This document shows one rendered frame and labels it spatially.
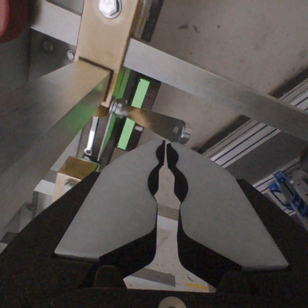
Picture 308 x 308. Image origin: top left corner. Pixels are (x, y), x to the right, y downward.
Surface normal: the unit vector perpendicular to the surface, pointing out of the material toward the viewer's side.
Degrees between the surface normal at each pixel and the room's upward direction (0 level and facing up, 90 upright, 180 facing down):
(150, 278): 90
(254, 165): 0
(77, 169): 90
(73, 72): 90
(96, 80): 90
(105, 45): 0
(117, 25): 0
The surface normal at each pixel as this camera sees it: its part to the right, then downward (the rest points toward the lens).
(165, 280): 0.36, -0.78
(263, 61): -0.04, 0.53
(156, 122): -0.87, -0.27
